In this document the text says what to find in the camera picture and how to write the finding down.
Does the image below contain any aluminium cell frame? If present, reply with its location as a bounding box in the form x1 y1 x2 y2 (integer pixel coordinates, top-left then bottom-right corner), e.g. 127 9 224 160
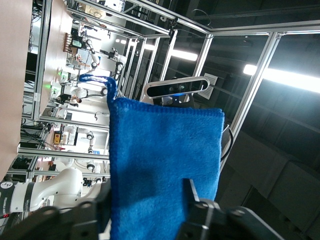
17 0 320 176

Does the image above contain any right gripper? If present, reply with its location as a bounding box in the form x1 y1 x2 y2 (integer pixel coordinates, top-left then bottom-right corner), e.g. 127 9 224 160
152 96 196 108

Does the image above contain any blue microfibre towel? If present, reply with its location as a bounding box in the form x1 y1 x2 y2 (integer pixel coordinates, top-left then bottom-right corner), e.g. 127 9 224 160
79 73 225 240

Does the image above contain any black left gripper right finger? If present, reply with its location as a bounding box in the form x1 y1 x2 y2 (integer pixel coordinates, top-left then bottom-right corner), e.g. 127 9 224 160
176 178 283 240

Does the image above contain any white ceiling vent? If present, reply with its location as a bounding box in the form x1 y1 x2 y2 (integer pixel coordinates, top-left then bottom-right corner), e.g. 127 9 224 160
199 73 219 101

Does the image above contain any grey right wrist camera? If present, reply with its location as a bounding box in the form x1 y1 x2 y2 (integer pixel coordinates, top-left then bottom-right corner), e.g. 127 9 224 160
145 76 210 101

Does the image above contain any black hanging cable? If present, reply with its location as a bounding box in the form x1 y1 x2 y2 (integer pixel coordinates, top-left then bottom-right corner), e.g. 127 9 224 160
219 123 235 162

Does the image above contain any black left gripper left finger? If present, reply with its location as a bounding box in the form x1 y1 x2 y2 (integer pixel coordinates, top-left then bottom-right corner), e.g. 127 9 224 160
0 182 112 240

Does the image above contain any short ceiling light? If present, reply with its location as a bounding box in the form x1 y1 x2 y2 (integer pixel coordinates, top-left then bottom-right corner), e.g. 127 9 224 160
172 49 199 62

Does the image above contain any table cover sheet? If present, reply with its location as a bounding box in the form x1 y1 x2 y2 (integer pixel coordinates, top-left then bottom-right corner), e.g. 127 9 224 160
0 0 34 181

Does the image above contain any long ceiling light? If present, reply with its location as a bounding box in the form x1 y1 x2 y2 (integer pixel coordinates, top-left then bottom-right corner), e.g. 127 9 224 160
243 64 320 94

